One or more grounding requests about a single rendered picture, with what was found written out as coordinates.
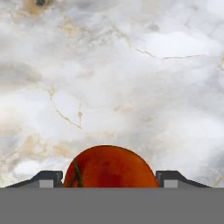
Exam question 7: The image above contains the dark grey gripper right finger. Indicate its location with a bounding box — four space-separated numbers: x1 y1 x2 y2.
155 170 212 189

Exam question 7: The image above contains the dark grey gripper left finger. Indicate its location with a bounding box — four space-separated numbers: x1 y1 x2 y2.
4 170 64 189

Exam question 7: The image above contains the red tomato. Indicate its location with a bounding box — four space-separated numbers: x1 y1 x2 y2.
62 144 160 189

